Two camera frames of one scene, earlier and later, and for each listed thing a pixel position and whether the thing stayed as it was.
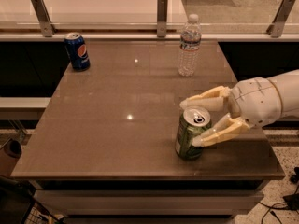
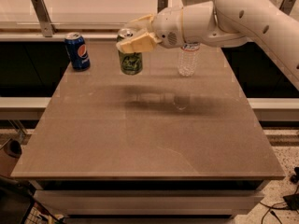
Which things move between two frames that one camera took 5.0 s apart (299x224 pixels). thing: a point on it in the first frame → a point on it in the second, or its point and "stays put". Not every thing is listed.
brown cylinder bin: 9,155 stays put
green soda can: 192,121 → 131,63
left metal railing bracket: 43,15 stays put
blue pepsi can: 77,50 stays put
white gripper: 256,101 → 167,26
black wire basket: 20,205 stays put
